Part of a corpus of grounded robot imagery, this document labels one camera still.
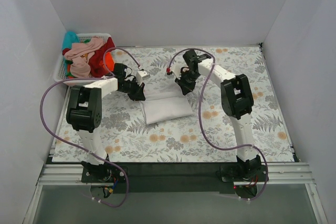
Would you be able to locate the orange t shirt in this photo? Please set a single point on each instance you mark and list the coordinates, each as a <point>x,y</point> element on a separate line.
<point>108,62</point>

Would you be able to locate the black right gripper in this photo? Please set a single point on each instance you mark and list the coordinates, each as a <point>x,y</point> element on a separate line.
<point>184,83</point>

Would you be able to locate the teal t shirt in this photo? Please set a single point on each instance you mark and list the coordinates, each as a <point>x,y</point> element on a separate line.
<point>69,39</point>

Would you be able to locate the aluminium frame rail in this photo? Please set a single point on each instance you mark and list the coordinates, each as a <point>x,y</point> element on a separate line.
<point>61,175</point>

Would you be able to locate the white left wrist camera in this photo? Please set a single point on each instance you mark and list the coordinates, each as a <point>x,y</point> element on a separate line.
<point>141,75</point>

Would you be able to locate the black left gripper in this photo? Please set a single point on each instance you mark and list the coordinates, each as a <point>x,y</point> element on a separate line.
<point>135,91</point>

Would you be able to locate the floral patterned table mat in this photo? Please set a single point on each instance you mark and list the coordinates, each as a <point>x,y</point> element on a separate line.
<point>200,137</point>

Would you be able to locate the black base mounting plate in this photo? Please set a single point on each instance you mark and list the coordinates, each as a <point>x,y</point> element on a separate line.
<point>173,177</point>

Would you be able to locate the white t shirt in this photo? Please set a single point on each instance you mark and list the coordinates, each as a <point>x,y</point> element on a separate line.
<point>166,104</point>

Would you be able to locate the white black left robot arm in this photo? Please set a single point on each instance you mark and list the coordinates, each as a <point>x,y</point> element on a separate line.
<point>84,114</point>

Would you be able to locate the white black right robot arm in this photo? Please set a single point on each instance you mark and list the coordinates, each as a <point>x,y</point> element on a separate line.
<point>237,103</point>

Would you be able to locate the red t shirt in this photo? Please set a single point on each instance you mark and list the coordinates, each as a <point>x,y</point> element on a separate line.
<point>96,64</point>

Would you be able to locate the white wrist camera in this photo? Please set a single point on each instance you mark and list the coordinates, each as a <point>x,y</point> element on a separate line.
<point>174,70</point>
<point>141,75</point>

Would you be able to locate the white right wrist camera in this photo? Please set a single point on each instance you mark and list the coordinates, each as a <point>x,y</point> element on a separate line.
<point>174,70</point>

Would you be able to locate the white plastic laundry basket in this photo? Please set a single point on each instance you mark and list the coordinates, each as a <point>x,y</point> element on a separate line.
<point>60,70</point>

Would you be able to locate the green garment in basket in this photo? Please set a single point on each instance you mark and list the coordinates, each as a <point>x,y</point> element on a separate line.
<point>69,75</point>

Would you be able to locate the pink t shirt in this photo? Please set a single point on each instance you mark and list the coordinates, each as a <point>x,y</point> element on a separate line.
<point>80,54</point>

